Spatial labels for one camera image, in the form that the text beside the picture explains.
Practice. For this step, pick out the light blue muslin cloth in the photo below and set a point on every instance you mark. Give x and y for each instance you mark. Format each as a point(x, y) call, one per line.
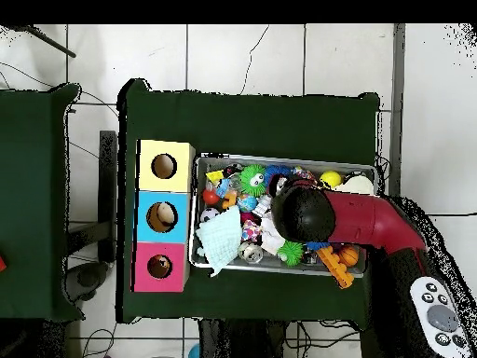
point(221, 238)

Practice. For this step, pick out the blue spiky ball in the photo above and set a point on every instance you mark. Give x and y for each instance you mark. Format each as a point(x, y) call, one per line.
point(317, 246)
point(277, 170)

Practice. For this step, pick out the orange brown plush toy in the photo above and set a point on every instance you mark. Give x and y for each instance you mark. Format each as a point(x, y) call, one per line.
point(161, 264)

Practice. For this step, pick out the orange plastic toy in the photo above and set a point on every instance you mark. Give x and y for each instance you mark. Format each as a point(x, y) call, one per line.
point(335, 266)

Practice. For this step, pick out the cream muslin cloth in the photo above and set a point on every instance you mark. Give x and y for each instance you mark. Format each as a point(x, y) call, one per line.
point(357, 184)

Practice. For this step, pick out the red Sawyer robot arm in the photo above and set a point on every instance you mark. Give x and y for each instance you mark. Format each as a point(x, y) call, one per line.
point(372, 220)

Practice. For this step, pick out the wooden box with three holes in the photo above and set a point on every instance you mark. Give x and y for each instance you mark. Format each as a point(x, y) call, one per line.
point(179, 231)

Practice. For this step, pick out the green spiky toy with eyes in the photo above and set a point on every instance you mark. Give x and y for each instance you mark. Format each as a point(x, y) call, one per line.
point(249, 178)

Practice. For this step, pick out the black white soccer ball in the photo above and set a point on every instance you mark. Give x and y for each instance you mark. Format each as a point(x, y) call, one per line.
point(208, 214)

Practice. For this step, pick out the green spiky ball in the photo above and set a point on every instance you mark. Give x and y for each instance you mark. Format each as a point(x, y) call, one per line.
point(291, 253)

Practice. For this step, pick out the yellow ball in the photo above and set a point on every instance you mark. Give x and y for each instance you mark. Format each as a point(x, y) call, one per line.
point(329, 178)

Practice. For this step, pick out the small orange basketball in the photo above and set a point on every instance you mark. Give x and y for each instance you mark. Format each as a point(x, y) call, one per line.
point(349, 256)

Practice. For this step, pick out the black stand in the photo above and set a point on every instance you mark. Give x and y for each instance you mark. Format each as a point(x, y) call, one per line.
point(108, 179)

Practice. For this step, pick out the blue floor ball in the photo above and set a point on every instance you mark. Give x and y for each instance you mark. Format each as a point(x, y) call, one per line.
point(194, 353)

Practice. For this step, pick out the grey plastic base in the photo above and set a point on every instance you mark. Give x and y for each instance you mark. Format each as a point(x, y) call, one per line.
point(87, 278)

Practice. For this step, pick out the dark green side tablecloth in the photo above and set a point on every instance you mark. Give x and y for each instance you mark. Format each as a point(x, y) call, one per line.
point(26, 205)

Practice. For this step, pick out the dark thin rod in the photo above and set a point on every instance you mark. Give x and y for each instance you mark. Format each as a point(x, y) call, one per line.
point(52, 44)

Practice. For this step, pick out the small red object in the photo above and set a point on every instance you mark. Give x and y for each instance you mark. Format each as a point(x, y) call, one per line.
point(2, 264)

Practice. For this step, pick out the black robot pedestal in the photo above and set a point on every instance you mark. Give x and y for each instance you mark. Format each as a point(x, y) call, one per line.
point(238, 341)

